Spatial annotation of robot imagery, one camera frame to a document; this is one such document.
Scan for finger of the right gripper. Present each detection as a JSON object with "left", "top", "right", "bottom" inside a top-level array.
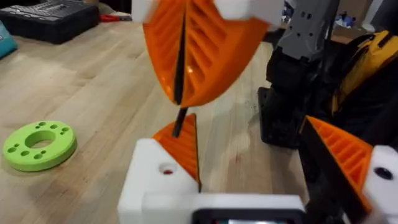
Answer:
[
  {"left": 182, "top": 0, "right": 285, "bottom": 108},
  {"left": 131, "top": 0, "right": 187, "bottom": 105}
]

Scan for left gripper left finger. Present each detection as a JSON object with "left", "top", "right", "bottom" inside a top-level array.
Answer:
[{"left": 117, "top": 113, "right": 203, "bottom": 224}]

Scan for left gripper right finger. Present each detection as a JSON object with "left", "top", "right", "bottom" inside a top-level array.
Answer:
[{"left": 299, "top": 114, "right": 398, "bottom": 224}]

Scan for long black screw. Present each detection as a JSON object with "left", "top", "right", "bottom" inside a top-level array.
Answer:
[{"left": 172, "top": 107, "right": 189, "bottom": 139}]

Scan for red scissors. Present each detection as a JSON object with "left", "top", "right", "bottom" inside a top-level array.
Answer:
[{"left": 99, "top": 14, "right": 133, "bottom": 23}]

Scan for yellow and black bag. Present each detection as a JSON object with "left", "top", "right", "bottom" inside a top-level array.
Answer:
[{"left": 329, "top": 29, "right": 398, "bottom": 147}]

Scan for black tool case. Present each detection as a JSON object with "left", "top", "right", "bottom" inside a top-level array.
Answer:
[{"left": 0, "top": 0, "right": 101, "bottom": 45}]

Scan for cardboard box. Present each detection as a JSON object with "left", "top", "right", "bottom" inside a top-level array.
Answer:
[{"left": 330, "top": 0, "right": 384, "bottom": 45}]

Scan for green disc with holes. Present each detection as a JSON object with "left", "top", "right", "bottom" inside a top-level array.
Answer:
[{"left": 2, "top": 120, "right": 78, "bottom": 172}]

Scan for teal box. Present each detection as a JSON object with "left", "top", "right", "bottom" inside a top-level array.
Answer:
[{"left": 0, "top": 21, "right": 19, "bottom": 59}]

